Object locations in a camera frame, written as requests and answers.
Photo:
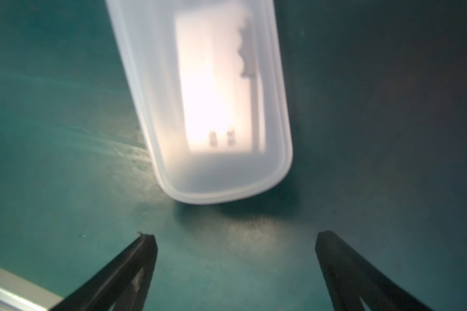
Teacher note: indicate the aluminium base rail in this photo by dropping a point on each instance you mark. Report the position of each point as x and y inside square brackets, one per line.
[19, 294]

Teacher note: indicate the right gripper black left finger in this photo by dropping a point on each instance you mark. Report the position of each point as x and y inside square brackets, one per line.
[123, 284]

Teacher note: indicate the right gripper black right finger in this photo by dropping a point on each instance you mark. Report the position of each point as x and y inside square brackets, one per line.
[354, 283]

